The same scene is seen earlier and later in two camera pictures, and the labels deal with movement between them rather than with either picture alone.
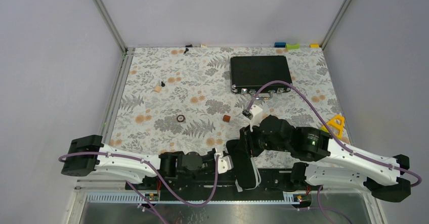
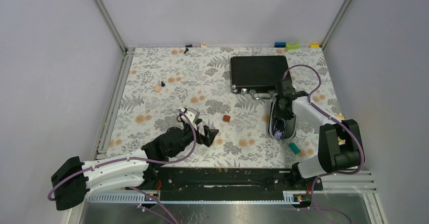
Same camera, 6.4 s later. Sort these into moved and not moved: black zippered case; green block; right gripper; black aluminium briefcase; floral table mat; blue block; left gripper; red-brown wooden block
Moved: right gripper; left gripper; black zippered case
Not moved: blue block; green block; floral table mat; black aluminium briefcase; red-brown wooden block
